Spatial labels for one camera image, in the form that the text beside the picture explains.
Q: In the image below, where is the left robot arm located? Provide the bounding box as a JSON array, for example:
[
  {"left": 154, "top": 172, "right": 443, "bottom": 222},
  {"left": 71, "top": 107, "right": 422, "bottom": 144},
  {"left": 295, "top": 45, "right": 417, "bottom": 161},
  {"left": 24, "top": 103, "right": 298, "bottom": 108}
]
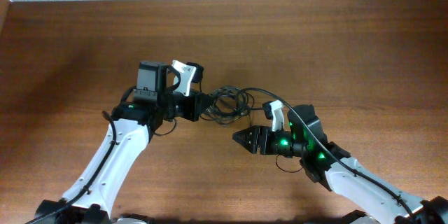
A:
[{"left": 32, "top": 60, "right": 213, "bottom": 223}]

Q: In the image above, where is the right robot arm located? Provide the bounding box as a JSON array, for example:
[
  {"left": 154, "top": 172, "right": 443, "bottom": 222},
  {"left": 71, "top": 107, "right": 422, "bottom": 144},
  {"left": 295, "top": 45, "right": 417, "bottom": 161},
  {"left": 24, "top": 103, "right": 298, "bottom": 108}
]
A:
[{"left": 232, "top": 101, "right": 447, "bottom": 223}]

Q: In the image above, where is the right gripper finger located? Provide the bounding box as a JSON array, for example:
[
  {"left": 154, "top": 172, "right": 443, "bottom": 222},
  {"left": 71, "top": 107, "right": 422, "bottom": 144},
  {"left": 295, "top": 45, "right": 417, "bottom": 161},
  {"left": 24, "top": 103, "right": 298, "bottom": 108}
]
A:
[
  {"left": 232, "top": 133, "right": 258, "bottom": 154},
  {"left": 232, "top": 125, "right": 260, "bottom": 141}
]

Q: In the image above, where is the black USB cable thick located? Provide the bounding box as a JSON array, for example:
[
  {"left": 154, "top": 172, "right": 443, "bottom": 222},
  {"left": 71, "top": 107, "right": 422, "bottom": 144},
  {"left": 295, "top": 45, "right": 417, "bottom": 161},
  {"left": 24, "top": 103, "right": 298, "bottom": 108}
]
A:
[{"left": 202, "top": 85, "right": 256, "bottom": 126}]

